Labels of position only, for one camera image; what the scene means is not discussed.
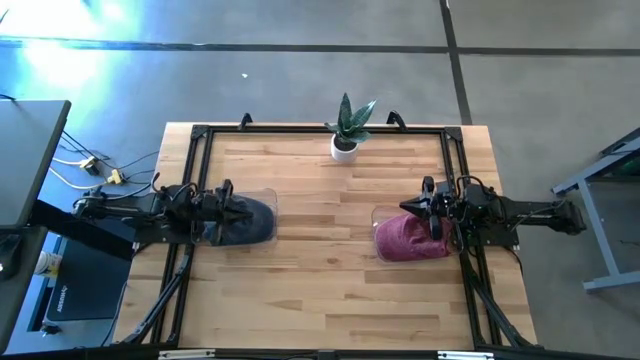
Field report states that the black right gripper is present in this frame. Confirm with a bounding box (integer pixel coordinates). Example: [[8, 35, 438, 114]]
[[399, 175, 464, 241]]

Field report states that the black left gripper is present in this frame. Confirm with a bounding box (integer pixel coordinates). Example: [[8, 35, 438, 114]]
[[199, 178, 255, 236]]

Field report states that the blue denim baseball cap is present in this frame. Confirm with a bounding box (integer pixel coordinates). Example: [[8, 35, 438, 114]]
[[204, 194, 277, 247]]

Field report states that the maroon baseball cap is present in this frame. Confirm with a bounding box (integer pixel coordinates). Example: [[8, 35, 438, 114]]
[[373, 212, 454, 264]]

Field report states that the clear plastic bin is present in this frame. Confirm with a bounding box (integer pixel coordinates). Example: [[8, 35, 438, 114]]
[[370, 203, 466, 265], [188, 187, 280, 247]]

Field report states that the snake plant in white pot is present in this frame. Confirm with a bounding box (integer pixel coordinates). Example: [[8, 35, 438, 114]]
[[323, 92, 378, 164]]

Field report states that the black desk foot bar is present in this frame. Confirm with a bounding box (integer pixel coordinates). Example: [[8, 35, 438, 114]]
[[27, 198, 137, 262]]

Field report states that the black mat with white logo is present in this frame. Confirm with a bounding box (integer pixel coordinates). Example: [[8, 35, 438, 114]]
[[43, 235, 134, 322]]

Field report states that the white cup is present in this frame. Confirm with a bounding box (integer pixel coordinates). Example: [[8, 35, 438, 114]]
[[33, 249, 64, 279]]

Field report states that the green object under table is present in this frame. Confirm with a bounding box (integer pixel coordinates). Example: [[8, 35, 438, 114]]
[[612, 157, 640, 176]]

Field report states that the grey desk top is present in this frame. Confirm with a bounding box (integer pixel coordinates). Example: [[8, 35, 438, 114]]
[[0, 98, 72, 230]]

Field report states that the black computer mouse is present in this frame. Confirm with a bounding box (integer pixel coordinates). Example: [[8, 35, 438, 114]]
[[0, 233, 24, 281]]

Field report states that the dark grey desk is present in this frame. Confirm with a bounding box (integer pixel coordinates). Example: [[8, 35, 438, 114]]
[[0, 224, 50, 351]]

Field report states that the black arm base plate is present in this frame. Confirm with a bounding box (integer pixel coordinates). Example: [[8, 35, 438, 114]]
[[130, 219, 199, 247], [467, 207, 521, 247]]

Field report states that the black aluminium table frame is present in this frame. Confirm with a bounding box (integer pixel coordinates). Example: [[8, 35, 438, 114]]
[[113, 112, 539, 351]]

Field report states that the silver aluminium bracket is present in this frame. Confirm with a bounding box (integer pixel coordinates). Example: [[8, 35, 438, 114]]
[[437, 350, 495, 360], [158, 349, 217, 360]]

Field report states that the black floor cable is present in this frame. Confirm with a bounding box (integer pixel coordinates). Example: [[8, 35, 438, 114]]
[[60, 129, 161, 172]]

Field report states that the yellow power cable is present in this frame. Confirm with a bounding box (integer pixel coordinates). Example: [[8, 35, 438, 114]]
[[48, 166, 112, 191]]

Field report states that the grey metal table frame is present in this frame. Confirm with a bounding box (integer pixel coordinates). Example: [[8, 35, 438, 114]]
[[551, 127, 640, 294]]

